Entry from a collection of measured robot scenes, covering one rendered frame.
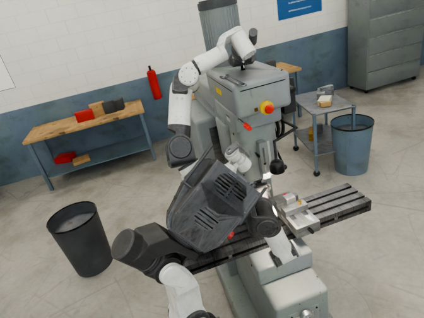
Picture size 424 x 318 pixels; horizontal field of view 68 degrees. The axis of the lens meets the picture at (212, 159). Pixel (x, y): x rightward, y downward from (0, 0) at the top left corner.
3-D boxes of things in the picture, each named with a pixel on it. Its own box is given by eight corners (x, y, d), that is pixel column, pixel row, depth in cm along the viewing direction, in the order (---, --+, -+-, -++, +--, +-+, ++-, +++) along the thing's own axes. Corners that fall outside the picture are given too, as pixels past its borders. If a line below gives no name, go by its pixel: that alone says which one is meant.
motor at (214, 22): (250, 60, 165) (241, -8, 151) (214, 69, 162) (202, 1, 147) (237, 56, 183) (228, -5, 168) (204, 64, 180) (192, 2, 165)
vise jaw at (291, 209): (308, 209, 187) (308, 204, 185) (286, 217, 185) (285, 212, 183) (303, 204, 192) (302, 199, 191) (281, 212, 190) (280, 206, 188)
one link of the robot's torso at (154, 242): (116, 267, 104) (149, 223, 106) (105, 247, 114) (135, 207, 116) (172, 291, 121) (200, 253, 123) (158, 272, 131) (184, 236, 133)
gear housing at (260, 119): (283, 120, 153) (281, 101, 149) (236, 134, 149) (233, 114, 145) (256, 103, 183) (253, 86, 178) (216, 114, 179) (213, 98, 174)
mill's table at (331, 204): (371, 210, 198) (371, 200, 194) (182, 279, 178) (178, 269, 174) (347, 192, 218) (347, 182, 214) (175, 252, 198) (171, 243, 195)
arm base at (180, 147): (177, 175, 114) (203, 158, 117) (158, 145, 113) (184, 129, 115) (173, 175, 129) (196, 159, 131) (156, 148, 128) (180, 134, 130)
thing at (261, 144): (270, 177, 164) (266, 141, 155) (263, 179, 164) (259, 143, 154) (267, 174, 168) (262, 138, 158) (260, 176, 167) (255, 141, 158)
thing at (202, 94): (264, 120, 176) (259, 86, 167) (226, 132, 172) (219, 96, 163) (221, 90, 246) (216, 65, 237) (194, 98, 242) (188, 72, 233)
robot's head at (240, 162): (241, 178, 131) (254, 161, 132) (228, 166, 124) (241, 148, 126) (232, 173, 136) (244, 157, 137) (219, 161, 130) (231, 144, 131)
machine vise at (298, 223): (320, 229, 180) (320, 214, 175) (297, 239, 177) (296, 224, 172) (289, 199, 211) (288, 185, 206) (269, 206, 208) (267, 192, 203)
